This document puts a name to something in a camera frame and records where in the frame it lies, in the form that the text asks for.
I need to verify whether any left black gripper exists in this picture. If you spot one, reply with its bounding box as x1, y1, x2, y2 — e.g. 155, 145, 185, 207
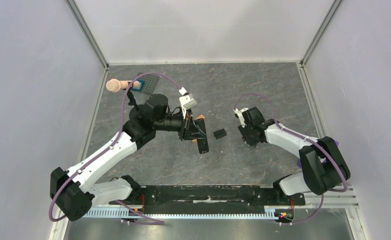
154, 106, 207, 142

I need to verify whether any black battery cover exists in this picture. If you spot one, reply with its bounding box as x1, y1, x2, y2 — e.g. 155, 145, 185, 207
213, 128, 227, 140

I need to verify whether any black remote control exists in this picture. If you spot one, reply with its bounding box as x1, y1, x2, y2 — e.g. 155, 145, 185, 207
197, 119, 209, 154

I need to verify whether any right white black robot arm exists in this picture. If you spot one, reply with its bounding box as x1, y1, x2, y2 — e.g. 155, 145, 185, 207
234, 107, 351, 204

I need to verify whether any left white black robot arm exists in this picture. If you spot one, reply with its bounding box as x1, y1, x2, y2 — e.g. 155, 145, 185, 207
50, 93, 209, 221

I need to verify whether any curved wooden arch block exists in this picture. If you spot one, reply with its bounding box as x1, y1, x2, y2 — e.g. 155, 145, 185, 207
194, 114, 206, 121

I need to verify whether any blue square block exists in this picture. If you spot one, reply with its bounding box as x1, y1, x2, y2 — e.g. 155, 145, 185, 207
130, 79, 145, 92

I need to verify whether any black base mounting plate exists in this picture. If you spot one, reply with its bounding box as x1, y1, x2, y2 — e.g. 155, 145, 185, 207
122, 175, 306, 215

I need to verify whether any beige wooden peg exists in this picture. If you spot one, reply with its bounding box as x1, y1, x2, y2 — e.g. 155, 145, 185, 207
105, 78, 133, 93

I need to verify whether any purple plastic holder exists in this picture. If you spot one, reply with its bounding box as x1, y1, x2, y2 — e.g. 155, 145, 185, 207
296, 140, 339, 169

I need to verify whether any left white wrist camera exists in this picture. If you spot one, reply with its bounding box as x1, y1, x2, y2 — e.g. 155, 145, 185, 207
179, 87, 197, 118

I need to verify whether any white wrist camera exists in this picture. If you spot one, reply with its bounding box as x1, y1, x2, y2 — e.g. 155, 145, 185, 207
233, 107, 249, 128
179, 87, 197, 118

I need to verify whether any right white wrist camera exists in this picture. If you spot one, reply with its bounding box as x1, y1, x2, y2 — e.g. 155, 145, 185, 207
233, 107, 249, 128

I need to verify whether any grey studded base plate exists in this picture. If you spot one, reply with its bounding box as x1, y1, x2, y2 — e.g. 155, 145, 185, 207
134, 74, 160, 95

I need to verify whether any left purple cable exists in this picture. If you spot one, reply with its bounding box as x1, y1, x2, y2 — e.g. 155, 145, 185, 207
48, 72, 187, 223

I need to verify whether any purple cable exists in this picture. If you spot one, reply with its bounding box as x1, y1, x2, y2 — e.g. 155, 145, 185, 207
48, 72, 187, 223
233, 93, 349, 194

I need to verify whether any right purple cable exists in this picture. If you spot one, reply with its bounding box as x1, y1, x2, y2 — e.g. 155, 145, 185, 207
233, 93, 349, 194

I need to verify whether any white slotted cable duct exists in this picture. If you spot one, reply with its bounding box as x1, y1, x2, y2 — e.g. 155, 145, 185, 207
83, 207, 279, 220

